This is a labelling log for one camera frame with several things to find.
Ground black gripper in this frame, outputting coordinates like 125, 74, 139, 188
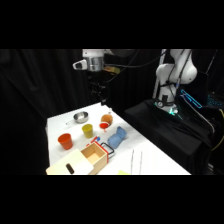
87, 70, 109, 107

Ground wooden drawer with black handle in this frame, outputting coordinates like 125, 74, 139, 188
80, 141, 116, 176

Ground light wooden drawer cabinet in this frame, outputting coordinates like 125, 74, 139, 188
45, 148, 95, 176

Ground small steel measuring pan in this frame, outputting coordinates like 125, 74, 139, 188
65, 111, 90, 126

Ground yellow plastic cup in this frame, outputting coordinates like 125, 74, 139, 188
81, 123, 95, 140

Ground crumpled blue cloth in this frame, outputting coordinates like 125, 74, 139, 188
106, 125, 129, 150

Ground red and blue marker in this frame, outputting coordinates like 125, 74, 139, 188
85, 135, 101, 148

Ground orange plastic cup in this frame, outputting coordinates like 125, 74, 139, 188
57, 132, 74, 151

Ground thin metal rod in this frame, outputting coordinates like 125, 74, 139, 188
138, 150, 144, 175
130, 148, 136, 175

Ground black curtain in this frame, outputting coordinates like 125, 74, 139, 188
0, 49, 224, 176

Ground black cloth covered stand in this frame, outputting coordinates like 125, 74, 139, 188
123, 98, 215, 176

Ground small black cylinder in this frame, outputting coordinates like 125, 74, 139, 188
65, 162, 75, 175

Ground laptop with blue glow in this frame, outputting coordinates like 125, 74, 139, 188
180, 71, 224, 111

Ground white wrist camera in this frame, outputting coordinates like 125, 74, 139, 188
72, 59, 89, 71

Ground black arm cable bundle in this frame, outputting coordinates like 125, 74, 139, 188
103, 49, 168, 84

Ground yellow cable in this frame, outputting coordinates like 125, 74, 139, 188
211, 107, 224, 152

